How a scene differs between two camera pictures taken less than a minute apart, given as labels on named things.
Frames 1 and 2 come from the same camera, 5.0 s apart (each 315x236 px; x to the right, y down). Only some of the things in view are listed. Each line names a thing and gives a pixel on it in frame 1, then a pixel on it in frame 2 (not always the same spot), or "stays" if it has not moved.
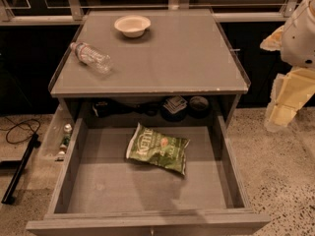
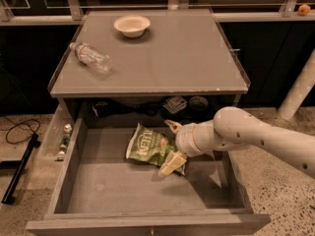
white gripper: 299,38 → 184,140
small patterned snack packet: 175,103 stays
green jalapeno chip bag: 158,148 stays
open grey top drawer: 95,190 stays
